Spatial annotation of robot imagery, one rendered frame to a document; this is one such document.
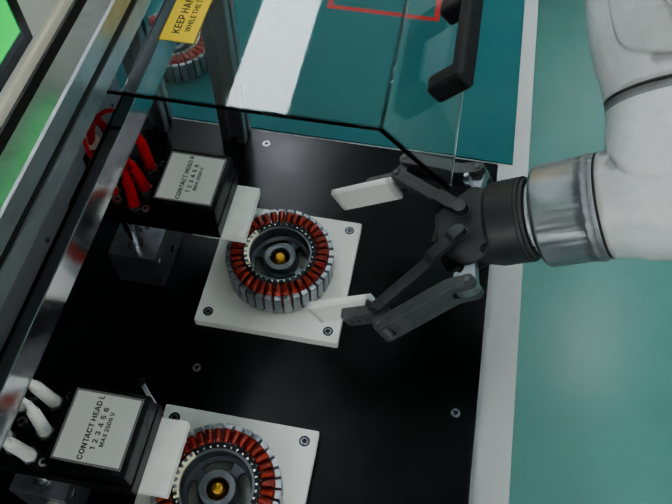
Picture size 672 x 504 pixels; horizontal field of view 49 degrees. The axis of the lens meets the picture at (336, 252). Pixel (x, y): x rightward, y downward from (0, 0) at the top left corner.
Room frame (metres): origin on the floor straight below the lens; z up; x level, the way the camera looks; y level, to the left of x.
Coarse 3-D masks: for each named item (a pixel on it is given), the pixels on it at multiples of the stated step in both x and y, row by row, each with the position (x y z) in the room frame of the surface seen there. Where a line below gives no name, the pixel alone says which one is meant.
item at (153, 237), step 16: (128, 240) 0.42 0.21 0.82; (144, 240) 0.42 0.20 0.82; (160, 240) 0.42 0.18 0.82; (176, 240) 0.45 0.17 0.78; (112, 256) 0.41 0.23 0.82; (128, 256) 0.40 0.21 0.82; (144, 256) 0.40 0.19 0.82; (160, 256) 0.41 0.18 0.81; (128, 272) 0.41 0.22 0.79; (144, 272) 0.40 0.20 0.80; (160, 272) 0.40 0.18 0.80
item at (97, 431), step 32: (64, 416) 0.20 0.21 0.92; (96, 416) 0.20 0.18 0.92; (128, 416) 0.20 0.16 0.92; (160, 416) 0.21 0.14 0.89; (64, 448) 0.17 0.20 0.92; (96, 448) 0.17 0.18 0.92; (128, 448) 0.17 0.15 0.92; (160, 448) 0.19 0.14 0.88; (64, 480) 0.16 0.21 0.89; (96, 480) 0.16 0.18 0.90; (128, 480) 0.15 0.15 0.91; (160, 480) 0.16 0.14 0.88
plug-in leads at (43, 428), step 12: (36, 384) 0.22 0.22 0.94; (48, 396) 0.22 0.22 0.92; (60, 396) 0.22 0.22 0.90; (24, 408) 0.21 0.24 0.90; (36, 408) 0.20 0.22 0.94; (60, 408) 0.21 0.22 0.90; (36, 420) 0.19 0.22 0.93; (12, 432) 0.19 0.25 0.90; (36, 432) 0.19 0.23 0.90; (48, 432) 0.19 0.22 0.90; (12, 444) 0.17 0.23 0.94; (24, 444) 0.18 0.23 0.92; (24, 456) 0.17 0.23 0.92; (36, 456) 0.17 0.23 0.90
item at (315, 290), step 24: (264, 216) 0.46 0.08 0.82; (288, 216) 0.46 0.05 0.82; (264, 240) 0.44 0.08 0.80; (288, 240) 0.44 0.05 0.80; (312, 240) 0.43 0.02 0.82; (240, 264) 0.40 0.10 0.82; (264, 264) 0.41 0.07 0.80; (288, 264) 0.40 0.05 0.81; (312, 264) 0.40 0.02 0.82; (240, 288) 0.37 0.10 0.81; (264, 288) 0.37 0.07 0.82; (288, 288) 0.37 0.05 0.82; (312, 288) 0.37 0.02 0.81; (288, 312) 0.36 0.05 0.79
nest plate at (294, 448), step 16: (176, 416) 0.25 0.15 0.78; (192, 416) 0.25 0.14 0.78; (208, 416) 0.25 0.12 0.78; (224, 416) 0.25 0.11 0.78; (192, 432) 0.24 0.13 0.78; (256, 432) 0.24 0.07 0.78; (272, 432) 0.24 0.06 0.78; (288, 432) 0.24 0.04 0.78; (304, 432) 0.24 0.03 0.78; (272, 448) 0.22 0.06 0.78; (288, 448) 0.22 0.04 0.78; (304, 448) 0.22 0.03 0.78; (224, 464) 0.20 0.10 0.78; (288, 464) 0.20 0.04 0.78; (304, 464) 0.20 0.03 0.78; (240, 480) 0.19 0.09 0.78; (288, 480) 0.19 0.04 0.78; (304, 480) 0.19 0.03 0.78; (144, 496) 0.18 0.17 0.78; (192, 496) 0.18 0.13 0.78; (240, 496) 0.18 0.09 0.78; (288, 496) 0.18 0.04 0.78; (304, 496) 0.18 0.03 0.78
